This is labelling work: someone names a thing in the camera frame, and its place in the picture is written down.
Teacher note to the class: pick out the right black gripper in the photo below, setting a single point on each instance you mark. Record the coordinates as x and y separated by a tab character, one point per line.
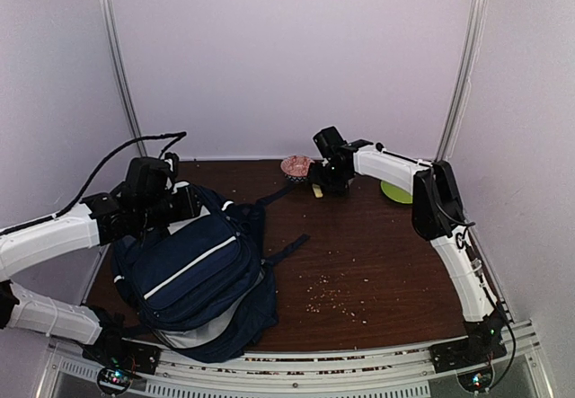
315	176

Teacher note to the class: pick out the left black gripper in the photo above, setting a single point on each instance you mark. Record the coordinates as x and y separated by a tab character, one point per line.
190	205

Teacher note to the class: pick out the yellow highlighter marker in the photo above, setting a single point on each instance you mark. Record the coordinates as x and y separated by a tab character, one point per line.
317	190

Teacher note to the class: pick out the navy blue student backpack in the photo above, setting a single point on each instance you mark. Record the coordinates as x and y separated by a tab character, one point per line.
205	290

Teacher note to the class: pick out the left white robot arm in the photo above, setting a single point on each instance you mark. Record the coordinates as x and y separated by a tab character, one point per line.
87	221

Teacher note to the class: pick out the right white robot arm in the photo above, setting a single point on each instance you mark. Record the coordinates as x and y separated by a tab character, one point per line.
437	216

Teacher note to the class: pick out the red patterned small bowl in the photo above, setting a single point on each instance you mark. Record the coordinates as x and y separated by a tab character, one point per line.
296	167

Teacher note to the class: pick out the green plate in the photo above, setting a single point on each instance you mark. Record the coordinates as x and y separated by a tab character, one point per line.
395	193

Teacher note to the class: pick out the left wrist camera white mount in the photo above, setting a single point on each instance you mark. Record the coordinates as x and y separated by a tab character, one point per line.
172	160

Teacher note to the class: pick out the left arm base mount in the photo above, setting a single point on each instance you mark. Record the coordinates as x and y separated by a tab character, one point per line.
122	368

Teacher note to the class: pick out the front aluminium rail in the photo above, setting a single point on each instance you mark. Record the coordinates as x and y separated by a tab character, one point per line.
399	371

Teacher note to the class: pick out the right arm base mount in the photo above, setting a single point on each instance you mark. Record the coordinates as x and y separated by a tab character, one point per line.
472	361

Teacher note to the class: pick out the left aluminium frame post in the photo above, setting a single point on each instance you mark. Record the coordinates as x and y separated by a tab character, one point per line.
120	74

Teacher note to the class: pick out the aluminium frame post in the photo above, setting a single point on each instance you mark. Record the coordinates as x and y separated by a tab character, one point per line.
120	74
470	52

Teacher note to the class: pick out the right aluminium frame post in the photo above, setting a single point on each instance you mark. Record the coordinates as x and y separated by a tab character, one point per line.
470	52

